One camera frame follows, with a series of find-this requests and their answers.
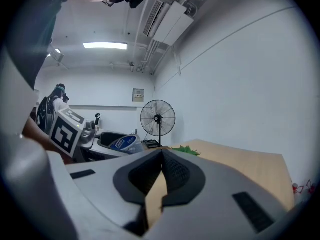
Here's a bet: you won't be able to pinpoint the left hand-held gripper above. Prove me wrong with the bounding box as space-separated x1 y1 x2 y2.
48 107 98 159

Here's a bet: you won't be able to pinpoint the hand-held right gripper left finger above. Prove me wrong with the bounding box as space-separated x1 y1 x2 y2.
65 148 165 238

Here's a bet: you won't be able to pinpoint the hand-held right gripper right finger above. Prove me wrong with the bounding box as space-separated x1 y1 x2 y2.
146 148 289 240

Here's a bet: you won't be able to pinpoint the roll of tape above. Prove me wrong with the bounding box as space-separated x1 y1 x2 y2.
108 133 145 155

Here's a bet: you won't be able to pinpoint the person's left forearm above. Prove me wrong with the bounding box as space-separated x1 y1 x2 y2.
21 116 66 165

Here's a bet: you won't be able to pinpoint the black plastic bin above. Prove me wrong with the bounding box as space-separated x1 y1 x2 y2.
95 131 131 155

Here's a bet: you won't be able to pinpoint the green artificial leaves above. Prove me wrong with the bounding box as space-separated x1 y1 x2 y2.
171 145 202 157

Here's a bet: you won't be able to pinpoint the black flat device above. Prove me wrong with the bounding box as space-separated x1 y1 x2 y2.
145 139 164 149

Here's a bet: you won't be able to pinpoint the red and white patterned cloth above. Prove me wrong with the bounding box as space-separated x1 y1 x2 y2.
291 179 317 196

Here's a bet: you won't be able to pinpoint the black standing fan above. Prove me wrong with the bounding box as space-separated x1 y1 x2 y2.
140 99 177 148

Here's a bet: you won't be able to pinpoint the long ceiling light panel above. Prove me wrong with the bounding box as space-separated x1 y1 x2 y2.
82 42 128 51

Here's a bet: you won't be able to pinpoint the white ceiling pipes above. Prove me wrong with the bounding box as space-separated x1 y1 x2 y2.
136 39 168 75

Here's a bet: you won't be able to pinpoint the white ceiling air conditioner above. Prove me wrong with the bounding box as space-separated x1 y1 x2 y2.
143 0 195 47

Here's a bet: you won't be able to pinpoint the grey wall electrical panel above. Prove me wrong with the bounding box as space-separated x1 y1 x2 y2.
132 88 145 103

